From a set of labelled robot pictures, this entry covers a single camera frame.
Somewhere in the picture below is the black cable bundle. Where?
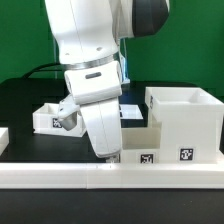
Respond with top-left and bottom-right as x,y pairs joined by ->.
21,62 -> 66,80

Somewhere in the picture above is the white drawer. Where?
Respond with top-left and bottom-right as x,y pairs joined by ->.
120,127 -> 161,164
33,103 -> 86,137

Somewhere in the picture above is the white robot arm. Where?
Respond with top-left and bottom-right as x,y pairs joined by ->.
45,0 -> 170,158

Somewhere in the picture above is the white drawer cabinet box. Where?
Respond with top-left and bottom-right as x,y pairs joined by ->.
145,87 -> 224,163

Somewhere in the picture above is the white marker base plate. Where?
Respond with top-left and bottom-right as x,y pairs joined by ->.
120,104 -> 143,120

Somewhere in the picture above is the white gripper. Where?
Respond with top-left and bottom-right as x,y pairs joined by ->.
57,94 -> 120,163

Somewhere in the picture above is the white L-shaped fence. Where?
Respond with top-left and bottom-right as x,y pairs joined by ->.
0,153 -> 224,189

